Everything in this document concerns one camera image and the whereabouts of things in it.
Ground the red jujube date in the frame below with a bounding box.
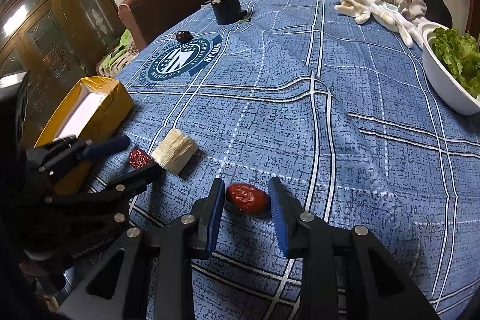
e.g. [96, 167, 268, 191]
[128, 147, 153, 170]
[226, 183, 269, 215]

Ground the yellow white tray box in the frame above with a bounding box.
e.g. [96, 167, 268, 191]
[35, 76, 134, 147]

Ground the patterned blanket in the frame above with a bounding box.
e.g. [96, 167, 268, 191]
[96, 40, 139, 79]

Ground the wooden cabinet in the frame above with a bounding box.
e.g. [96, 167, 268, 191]
[1, 0, 125, 147]

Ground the green cloth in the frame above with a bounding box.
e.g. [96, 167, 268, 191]
[97, 28, 133, 71]

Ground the blue plaid tablecloth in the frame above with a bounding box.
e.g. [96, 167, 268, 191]
[61, 0, 480, 320]

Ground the small dark plum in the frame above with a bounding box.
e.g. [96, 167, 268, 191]
[176, 30, 193, 44]

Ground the brown armchair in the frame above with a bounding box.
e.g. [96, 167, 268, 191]
[118, 0, 205, 50]

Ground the white bowl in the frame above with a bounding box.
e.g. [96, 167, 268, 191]
[417, 21, 479, 116]

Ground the black jar with cork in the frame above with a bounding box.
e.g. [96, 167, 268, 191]
[211, 0, 247, 26]

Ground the white gloves pile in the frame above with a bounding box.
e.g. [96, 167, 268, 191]
[334, 0, 427, 48]

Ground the green lettuce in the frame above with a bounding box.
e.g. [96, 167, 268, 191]
[430, 28, 480, 98]

